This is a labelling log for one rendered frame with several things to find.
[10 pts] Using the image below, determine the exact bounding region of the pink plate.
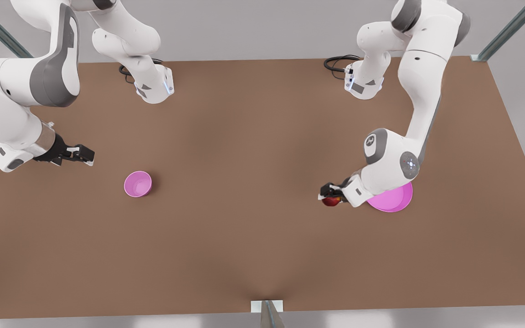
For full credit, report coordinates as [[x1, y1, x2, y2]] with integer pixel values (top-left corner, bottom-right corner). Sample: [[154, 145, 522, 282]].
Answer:
[[366, 182, 413, 213]]

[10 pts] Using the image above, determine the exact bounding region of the pink bowl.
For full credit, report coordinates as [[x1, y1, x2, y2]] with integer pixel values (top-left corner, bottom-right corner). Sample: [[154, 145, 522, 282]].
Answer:
[[124, 171, 153, 198]]

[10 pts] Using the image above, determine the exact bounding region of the black cable loop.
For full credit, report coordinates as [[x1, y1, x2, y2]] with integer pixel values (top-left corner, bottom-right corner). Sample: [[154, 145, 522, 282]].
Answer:
[[324, 55, 362, 81], [119, 58, 165, 84]]

